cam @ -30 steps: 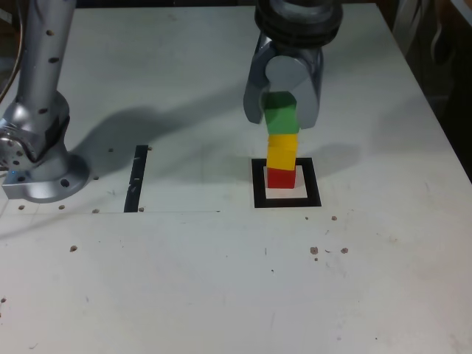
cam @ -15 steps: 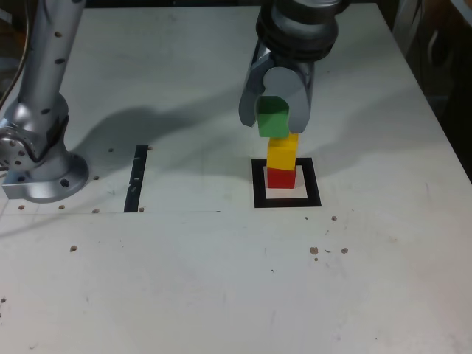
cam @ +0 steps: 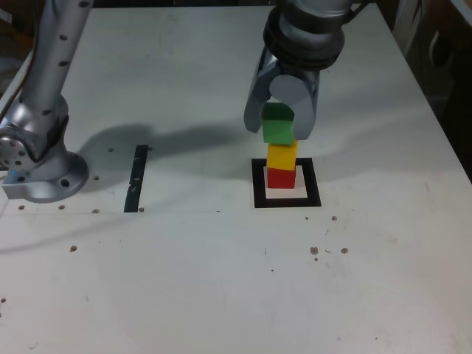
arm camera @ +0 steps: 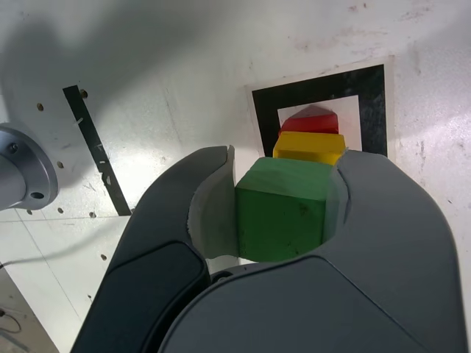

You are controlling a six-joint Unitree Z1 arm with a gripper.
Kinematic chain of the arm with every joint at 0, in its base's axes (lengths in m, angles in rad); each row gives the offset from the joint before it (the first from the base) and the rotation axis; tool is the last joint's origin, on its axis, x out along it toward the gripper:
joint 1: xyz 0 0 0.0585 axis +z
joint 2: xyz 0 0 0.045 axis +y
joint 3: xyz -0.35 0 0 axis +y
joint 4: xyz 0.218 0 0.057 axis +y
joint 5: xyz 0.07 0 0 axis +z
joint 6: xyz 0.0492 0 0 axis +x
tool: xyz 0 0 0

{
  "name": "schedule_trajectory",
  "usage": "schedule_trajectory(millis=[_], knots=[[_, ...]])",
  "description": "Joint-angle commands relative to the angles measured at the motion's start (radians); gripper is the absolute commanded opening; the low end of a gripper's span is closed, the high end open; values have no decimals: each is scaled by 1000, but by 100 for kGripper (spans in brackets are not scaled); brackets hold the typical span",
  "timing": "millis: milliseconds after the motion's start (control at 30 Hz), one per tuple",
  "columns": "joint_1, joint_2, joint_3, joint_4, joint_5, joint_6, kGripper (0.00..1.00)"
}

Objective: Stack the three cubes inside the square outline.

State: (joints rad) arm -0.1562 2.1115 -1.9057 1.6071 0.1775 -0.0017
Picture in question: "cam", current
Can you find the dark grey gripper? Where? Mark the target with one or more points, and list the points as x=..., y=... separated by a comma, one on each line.
x=311, y=78

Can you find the green cube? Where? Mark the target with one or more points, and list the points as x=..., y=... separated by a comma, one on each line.
x=276, y=129

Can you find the yellow cube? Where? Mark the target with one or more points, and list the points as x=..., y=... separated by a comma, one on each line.
x=282, y=156

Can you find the red cube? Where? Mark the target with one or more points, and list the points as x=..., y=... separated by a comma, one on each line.
x=281, y=179

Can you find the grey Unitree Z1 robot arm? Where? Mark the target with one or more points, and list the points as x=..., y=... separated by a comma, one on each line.
x=48, y=73

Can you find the black tape square outline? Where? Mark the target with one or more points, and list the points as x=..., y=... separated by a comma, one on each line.
x=258, y=184

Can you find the black tape strip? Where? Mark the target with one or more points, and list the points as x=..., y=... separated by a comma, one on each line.
x=134, y=177

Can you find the white background frame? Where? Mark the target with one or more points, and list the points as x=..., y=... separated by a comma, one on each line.
x=403, y=26

